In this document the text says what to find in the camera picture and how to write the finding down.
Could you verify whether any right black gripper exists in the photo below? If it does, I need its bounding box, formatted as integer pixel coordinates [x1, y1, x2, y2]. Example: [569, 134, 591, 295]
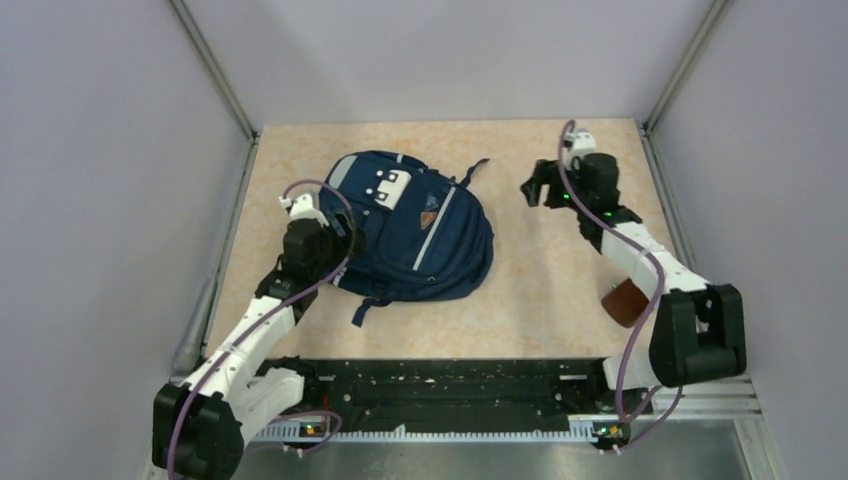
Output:
[522, 158, 591, 214]

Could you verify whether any navy blue student backpack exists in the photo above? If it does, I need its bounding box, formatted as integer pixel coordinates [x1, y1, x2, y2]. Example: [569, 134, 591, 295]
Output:
[319, 150, 494, 326]

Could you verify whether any small orange eraser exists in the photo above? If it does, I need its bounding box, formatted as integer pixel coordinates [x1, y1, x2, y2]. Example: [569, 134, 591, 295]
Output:
[420, 211, 438, 230]

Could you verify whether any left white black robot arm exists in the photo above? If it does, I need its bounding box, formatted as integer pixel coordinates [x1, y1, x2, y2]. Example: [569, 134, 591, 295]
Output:
[151, 212, 364, 479]

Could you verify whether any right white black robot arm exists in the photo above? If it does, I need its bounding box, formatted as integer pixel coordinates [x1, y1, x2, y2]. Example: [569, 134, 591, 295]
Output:
[521, 153, 747, 412]

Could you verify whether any brown leather pouch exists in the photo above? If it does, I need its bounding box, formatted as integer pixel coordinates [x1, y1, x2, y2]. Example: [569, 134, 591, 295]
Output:
[601, 279, 649, 329]

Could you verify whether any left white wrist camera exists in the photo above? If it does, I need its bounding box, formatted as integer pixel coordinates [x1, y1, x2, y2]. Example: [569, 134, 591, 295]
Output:
[278, 192, 329, 227]

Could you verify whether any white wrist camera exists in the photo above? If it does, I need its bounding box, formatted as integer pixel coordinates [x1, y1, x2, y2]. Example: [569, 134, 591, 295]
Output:
[278, 192, 329, 227]
[563, 129, 597, 162]

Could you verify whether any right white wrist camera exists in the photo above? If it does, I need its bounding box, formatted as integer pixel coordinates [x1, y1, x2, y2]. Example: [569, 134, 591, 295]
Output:
[563, 129, 597, 162]

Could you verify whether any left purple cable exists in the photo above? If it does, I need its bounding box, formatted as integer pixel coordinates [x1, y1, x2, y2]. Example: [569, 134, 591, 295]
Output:
[165, 178, 356, 480]

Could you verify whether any purple cable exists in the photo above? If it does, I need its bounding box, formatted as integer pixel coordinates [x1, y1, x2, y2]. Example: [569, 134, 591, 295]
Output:
[557, 119, 685, 457]
[165, 178, 356, 480]

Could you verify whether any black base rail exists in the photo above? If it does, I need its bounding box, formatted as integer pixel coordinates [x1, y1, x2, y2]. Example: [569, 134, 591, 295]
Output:
[258, 357, 617, 434]

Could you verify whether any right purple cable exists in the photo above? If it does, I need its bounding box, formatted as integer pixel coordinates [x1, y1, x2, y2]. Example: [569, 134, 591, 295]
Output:
[557, 119, 685, 457]

